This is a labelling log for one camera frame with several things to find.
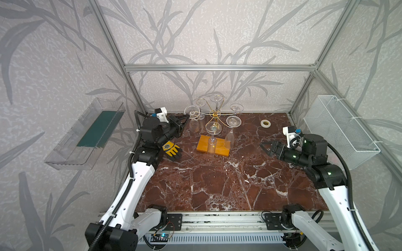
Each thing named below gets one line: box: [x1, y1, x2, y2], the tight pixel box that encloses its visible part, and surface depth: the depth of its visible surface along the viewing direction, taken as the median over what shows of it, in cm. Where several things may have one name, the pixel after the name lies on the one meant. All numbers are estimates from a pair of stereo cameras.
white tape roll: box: [260, 119, 272, 129], surface depth 116 cm
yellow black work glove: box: [161, 140, 182, 162], surface depth 98 cm
